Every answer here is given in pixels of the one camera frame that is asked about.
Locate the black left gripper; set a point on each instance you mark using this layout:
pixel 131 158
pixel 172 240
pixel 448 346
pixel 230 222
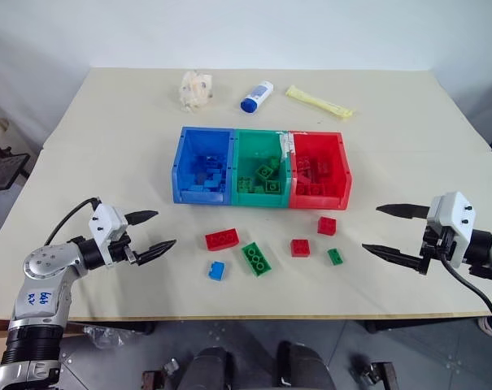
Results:
pixel 118 250

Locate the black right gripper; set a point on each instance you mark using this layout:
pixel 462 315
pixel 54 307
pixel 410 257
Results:
pixel 434 245

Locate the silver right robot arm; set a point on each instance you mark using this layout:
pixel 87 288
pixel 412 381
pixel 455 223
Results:
pixel 491 250

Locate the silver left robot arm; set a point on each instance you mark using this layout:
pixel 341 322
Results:
pixel 42 280

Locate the blue plastic bin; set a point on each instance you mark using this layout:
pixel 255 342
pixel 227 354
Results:
pixel 180 191

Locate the blue flat brick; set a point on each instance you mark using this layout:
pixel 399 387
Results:
pixel 212 183
pixel 197 187

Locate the small green brick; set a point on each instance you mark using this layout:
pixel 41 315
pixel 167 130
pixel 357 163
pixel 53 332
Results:
pixel 335 256
pixel 274 163

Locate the red two-by-three brick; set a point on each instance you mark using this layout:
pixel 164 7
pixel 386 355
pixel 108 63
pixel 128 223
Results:
pixel 222 239

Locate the red two-by-two brick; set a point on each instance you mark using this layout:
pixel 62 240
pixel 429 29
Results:
pixel 301 248
pixel 323 168
pixel 316 190
pixel 304 163
pixel 327 226
pixel 303 190

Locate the small blue brick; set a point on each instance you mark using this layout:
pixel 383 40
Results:
pixel 216 271

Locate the red plastic bin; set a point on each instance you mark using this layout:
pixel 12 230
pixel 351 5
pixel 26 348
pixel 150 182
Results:
pixel 343 178

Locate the blue stacked bricks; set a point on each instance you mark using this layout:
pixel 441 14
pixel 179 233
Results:
pixel 214 162

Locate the green two-by-two brick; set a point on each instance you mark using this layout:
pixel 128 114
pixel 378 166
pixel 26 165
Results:
pixel 263 172
pixel 244 185
pixel 273 186

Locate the green two-by-three brick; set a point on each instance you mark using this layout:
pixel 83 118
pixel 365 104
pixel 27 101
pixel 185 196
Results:
pixel 257 259

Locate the crumpled clear plastic bag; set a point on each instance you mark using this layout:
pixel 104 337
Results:
pixel 103 336

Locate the green plastic bin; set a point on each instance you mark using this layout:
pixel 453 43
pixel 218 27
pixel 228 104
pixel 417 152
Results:
pixel 262 200

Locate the white tape strip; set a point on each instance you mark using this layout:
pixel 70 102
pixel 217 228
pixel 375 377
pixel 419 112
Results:
pixel 285 146

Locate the dark rounded shape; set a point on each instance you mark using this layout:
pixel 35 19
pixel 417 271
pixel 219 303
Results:
pixel 208 369
pixel 304 367

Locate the crumpled clear plastic wrapper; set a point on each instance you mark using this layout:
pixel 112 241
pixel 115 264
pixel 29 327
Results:
pixel 194 91

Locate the long yellow packet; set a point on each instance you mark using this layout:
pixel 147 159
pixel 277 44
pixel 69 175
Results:
pixel 320 102

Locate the black mesh stool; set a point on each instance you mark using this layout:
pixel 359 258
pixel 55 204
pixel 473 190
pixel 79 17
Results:
pixel 3 170

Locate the white bottle with blue cap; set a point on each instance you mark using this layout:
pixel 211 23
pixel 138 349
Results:
pixel 257 96

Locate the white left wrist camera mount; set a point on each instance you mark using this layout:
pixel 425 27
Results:
pixel 107 223

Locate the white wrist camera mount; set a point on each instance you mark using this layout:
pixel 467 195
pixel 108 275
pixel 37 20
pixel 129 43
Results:
pixel 107 223
pixel 457 215

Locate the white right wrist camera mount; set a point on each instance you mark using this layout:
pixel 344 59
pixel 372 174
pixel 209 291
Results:
pixel 457 215

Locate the black table frame bar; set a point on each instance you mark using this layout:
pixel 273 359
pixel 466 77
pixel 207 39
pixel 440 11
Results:
pixel 111 328
pixel 420 326

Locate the metal floor bracket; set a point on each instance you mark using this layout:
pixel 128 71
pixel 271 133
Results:
pixel 160 375
pixel 375 373

